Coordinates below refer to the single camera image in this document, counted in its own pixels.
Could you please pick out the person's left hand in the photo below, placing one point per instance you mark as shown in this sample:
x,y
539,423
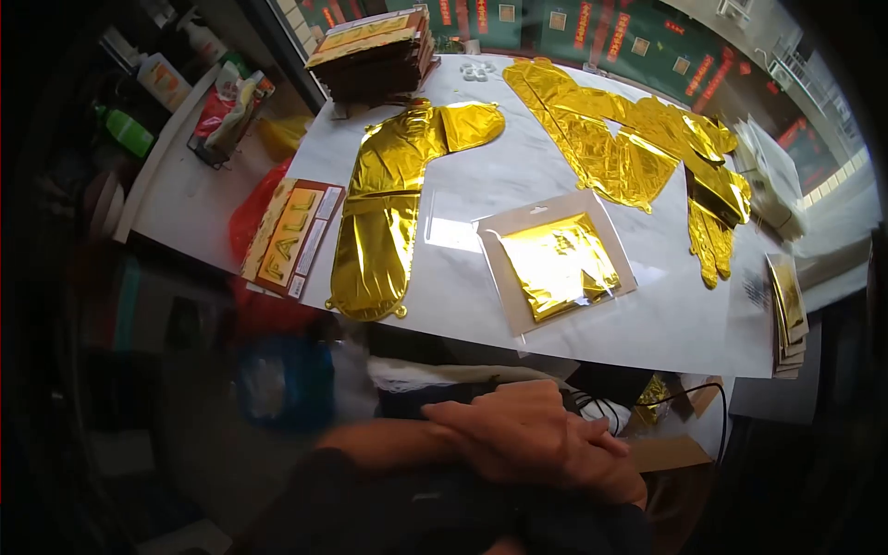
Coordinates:
x,y
605,440

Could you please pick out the person's right hand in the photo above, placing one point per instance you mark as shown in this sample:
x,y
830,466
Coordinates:
x,y
527,437

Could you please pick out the person's left fingers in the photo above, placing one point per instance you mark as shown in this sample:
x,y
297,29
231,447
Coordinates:
x,y
605,440

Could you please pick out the person's right fingers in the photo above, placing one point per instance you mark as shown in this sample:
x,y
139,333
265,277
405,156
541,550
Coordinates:
x,y
461,413

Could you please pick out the white mesh cloth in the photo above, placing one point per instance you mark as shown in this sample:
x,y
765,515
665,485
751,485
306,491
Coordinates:
x,y
444,374

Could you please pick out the small crumpled gold foil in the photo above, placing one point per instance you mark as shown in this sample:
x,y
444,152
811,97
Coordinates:
x,y
651,401

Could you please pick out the brown cardboard box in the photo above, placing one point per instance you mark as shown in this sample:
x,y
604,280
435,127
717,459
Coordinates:
x,y
673,451

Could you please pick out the person's body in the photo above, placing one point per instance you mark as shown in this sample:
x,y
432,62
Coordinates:
x,y
416,517

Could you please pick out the clear packet with grey card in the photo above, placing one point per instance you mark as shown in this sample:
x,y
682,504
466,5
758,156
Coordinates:
x,y
499,277

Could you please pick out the blue plastic bag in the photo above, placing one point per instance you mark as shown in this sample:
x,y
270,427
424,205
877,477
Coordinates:
x,y
291,385

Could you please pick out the folded gold foil balloon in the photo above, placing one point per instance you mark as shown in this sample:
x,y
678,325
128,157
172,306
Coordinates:
x,y
555,267

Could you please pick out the clear bag with printed label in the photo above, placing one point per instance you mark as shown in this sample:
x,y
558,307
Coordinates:
x,y
755,290

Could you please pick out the long gold foil balloon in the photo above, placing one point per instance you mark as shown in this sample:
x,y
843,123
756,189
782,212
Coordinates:
x,y
381,208

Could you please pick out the stack of packed gold packets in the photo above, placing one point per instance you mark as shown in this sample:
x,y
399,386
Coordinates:
x,y
789,312

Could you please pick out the brown card with gold letters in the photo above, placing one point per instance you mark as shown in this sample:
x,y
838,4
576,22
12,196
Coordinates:
x,y
291,236

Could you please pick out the gold foil balloon with dark fold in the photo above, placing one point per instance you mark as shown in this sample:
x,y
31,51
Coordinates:
x,y
721,208

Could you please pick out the red plastic bag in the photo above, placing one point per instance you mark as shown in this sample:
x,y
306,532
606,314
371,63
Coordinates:
x,y
253,208

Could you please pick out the crumpled gold foil balloon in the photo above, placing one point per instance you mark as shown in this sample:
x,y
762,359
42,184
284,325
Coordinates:
x,y
590,132

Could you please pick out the stack of white plastic bags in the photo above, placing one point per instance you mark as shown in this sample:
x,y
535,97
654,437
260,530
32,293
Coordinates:
x,y
770,173

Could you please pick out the yellow plastic bag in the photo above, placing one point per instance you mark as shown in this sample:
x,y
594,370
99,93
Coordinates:
x,y
284,135

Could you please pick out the small white plastic rings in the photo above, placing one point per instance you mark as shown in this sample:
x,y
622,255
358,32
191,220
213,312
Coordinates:
x,y
479,71

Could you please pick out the white side shelf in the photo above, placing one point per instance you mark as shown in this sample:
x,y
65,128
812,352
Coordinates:
x,y
187,201

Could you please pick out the stack of brown printed cards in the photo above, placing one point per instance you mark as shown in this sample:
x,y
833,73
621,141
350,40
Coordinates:
x,y
374,55

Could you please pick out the green bottle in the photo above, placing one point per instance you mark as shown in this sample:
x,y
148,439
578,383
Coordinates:
x,y
128,132

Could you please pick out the white bottle with orange label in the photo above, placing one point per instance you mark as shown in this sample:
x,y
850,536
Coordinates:
x,y
163,80

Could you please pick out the white spray bottle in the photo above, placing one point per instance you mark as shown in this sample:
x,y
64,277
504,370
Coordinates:
x,y
202,38

